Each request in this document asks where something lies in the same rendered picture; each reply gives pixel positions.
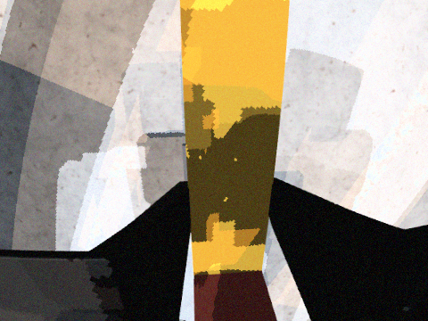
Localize yellow bar with red end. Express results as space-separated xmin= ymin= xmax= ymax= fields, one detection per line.
xmin=179 ymin=0 xmax=290 ymax=321

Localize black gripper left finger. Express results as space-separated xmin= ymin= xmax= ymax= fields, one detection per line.
xmin=0 ymin=182 xmax=192 ymax=321

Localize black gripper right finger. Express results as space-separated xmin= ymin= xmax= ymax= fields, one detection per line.
xmin=268 ymin=178 xmax=428 ymax=321

